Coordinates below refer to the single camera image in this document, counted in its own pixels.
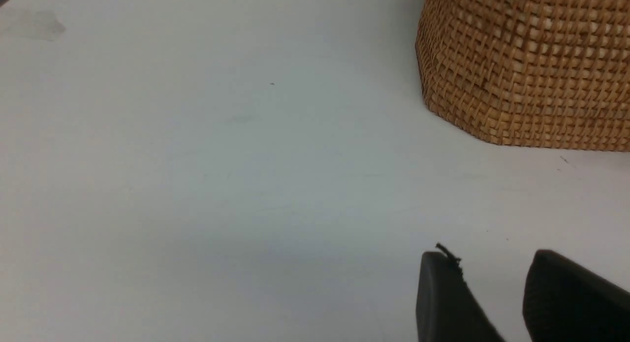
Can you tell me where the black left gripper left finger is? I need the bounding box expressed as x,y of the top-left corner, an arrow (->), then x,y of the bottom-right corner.
416,243 -> 504,342

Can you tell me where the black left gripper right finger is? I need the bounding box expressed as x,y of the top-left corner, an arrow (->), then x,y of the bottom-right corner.
522,249 -> 630,342

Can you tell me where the woven rattan basket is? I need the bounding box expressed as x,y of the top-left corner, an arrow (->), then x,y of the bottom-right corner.
415,0 -> 630,152

